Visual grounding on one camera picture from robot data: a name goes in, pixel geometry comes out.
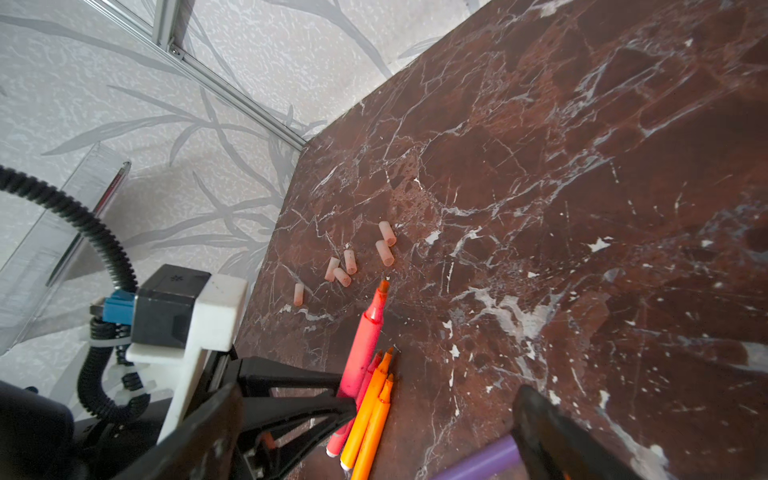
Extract clear plastic wall tray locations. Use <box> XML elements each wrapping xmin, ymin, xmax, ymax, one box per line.
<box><xmin>1</xmin><ymin>143</ymin><xmax>132</xmax><ymax>353</ymax></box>

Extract black corrugated left cable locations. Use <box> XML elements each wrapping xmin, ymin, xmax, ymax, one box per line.
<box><xmin>0</xmin><ymin>164</ymin><xmax>151</xmax><ymax>424</ymax></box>

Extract thick pink marker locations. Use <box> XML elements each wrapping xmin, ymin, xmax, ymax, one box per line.
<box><xmin>337</xmin><ymin>280</ymin><xmax>389</xmax><ymax>409</ymax></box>

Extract orange pen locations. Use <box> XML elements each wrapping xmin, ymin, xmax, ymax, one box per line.
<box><xmin>351</xmin><ymin>374</ymin><xmax>394</xmax><ymax>480</ymax></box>
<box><xmin>340</xmin><ymin>348</ymin><xmax>394</xmax><ymax>471</ymax></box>

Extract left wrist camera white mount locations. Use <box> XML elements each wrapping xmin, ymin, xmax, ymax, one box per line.
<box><xmin>77</xmin><ymin>264</ymin><xmax>249</xmax><ymax>440</ymax></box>

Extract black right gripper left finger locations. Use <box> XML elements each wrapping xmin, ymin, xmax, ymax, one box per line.
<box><xmin>117</xmin><ymin>383</ymin><xmax>243</xmax><ymax>479</ymax></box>

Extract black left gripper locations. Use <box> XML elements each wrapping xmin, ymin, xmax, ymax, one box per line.
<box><xmin>77</xmin><ymin>350</ymin><xmax>358</xmax><ymax>480</ymax></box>

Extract purple marker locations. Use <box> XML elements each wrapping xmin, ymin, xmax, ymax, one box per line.
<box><xmin>433</xmin><ymin>434</ymin><xmax>522</xmax><ymax>480</ymax></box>

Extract aluminium frame post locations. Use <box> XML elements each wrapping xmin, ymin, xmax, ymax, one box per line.
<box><xmin>86</xmin><ymin>0</ymin><xmax>306</xmax><ymax>151</ymax></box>

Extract orange pen upper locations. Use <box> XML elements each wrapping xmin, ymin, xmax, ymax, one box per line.
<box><xmin>340</xmin><ymin>348</ymin><xmax>394</xmax><ymax>471</ymax></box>

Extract pink pen cap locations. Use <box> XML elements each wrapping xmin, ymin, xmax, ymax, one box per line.
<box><xmin>333</xmin><ymin>267</ymin><xmax>352</xmax><ymax>288</ymax></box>
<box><xmin>375</xmin><ymin>240</ymin><xmax>395</xmax><ymax>267</ymax></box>
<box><xmin>293</xmin><ymin>283</ymin><xmax>305</xmax><ymax>307</ymax></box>
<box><xmin>344</xmin><ymin>249</ymin><xmax>358</xmax><ymax>275</ymax></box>
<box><xmin>378</xmin><ymin>220</ymin><xmax>397</xmax><ymax>247</ymax></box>
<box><xmin>324</xmin><ymin>257</ymin><xmax>340</xmax><ymax>282</ymax></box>

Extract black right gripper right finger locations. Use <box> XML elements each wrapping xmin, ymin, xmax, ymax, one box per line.
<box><xmin>511</xmin><ymin>385</ymin><xmax>639</xmax><ymax>480</ymax></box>

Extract orange pen lower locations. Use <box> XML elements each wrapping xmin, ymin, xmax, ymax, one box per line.
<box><xmin>351</xmin><ymin>374</ymin><xmax>394</xmax><ymax>480</ymax></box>

